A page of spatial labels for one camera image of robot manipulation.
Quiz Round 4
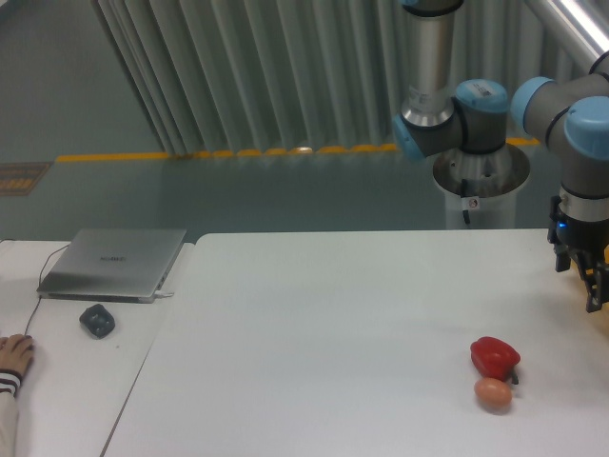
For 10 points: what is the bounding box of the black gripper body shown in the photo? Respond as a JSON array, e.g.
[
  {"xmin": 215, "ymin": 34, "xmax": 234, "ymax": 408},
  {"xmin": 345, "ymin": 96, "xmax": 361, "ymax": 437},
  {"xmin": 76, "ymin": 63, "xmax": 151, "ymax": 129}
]
[{"xmin": 548, "ymin": 188, "xmax": 608, "ymax": 263}]

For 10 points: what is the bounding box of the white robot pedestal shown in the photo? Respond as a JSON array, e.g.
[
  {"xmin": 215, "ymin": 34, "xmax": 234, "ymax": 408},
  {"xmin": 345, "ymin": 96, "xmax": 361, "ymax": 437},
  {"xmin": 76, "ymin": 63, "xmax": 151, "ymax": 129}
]
[{"xmin": 433, "ymin": 144, "xmax": 530, "ymax": 229}]

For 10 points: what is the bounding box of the silver closed laptop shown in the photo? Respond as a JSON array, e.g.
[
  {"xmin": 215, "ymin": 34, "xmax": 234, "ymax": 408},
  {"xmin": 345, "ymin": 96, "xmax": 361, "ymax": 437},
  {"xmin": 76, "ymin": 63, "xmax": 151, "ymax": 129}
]
[{"xmin": 37, "ymin": 228, "xmax": 187, "ymax": 303}]

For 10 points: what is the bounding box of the brown egg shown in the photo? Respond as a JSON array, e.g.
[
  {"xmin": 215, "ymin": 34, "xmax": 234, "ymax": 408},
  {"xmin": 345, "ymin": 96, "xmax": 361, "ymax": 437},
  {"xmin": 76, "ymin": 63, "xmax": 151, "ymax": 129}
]
[{"xmin": 474, "ymin": 378, "xmax": 513, "ymax": 408}]

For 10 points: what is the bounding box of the black small gadget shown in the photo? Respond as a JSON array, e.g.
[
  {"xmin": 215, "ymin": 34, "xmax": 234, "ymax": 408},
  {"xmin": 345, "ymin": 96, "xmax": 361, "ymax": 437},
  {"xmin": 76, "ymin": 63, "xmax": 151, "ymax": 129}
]
[{"xmin": 79, "ymin": 304, "xmax": 116, "ymax": 339}]

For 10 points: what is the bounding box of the person's hand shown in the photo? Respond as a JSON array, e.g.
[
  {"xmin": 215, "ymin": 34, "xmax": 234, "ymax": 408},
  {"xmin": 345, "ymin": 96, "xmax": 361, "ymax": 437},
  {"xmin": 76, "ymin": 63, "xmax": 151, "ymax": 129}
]
[{"xmin": 0, "ymin": 334, "xmax": 34, "ymax": 378}]

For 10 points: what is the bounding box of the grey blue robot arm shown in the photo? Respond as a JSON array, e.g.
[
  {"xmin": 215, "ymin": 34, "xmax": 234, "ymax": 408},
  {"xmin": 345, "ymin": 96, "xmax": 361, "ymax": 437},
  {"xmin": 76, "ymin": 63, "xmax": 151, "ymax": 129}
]
[{"xmin": 393, "ymin": 1, "xmax": 608, "ymax": 312}]

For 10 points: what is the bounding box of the red bell pepper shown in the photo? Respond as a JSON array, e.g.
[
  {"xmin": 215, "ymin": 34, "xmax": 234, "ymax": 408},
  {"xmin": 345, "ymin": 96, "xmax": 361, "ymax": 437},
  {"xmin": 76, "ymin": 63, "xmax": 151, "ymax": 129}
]
[{"xmin": 470, "ymin": 336, "xmax": 521, "ymax": 385}]

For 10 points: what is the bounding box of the black mouse cable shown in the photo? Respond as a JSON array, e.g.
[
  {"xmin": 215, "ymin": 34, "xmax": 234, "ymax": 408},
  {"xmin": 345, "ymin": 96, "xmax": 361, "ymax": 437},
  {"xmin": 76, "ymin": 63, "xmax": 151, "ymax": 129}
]
[{"xmin": 0, "ymin": 237, "xmax": 72, "ymax": 337}]

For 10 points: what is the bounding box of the striped sleeve forearm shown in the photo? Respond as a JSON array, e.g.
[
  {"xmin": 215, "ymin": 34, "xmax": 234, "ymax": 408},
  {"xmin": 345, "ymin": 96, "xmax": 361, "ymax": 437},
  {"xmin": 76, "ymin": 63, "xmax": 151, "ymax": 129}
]
[{"xmin": 1, "ymin": 369, "xmax": 22, "ymax": 457}]

